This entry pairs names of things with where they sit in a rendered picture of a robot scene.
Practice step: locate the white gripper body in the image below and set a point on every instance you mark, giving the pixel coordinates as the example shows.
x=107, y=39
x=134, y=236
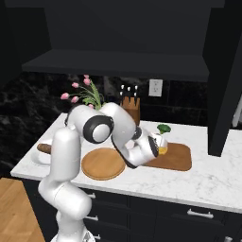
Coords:
x=160, y=141

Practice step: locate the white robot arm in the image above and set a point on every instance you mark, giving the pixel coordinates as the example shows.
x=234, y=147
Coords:
x=64, y=164

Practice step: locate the golden croissant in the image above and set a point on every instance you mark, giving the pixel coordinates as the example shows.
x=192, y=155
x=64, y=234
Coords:
x=163, y=151

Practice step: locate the rectangular wooden cutting board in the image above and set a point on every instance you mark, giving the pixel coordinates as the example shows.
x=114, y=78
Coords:
x=176, y=157

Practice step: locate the round wooden board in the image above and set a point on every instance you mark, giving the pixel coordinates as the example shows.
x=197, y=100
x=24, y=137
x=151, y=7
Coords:
x=102, y=164

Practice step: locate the black open cabinet door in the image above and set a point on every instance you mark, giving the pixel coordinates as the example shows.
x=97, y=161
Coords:
x=222, y=94

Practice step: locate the black upper cabinet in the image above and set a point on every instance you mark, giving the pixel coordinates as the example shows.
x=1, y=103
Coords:
x=126, y=38

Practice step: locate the green broccoli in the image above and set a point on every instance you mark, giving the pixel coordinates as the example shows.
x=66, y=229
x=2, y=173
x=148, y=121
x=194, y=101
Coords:
x=163, y=128

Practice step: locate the wooden knife block with knives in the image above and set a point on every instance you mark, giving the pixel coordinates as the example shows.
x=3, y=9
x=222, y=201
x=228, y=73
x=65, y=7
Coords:
x=132, y=105

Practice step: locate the black lower drawer unit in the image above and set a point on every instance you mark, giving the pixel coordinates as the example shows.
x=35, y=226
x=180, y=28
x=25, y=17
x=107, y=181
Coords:
x=151, y=220

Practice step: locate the pink tulip plant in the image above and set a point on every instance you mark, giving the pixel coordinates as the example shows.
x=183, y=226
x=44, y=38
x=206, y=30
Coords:
x=89, y=94

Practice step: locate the brown baguette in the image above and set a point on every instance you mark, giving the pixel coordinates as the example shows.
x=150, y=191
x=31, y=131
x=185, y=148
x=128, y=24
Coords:
x=44, y=148

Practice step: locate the white wall power outlet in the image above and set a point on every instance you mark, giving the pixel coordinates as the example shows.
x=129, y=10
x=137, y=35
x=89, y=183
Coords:
x=155, y=87

